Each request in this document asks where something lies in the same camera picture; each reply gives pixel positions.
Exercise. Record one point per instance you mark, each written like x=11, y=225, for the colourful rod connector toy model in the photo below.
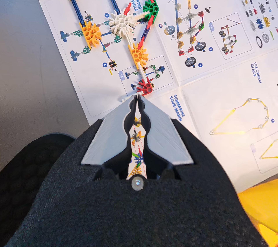
x=121, y=22

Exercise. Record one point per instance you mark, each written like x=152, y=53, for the toy building instruction sheet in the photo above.
x=217, y=99

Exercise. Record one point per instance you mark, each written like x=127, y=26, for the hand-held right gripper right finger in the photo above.
x=171, y=142

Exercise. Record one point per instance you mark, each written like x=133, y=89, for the yellow plastic bin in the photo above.
x=260, y=208

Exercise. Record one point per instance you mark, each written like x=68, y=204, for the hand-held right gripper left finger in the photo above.
x=104, y=142

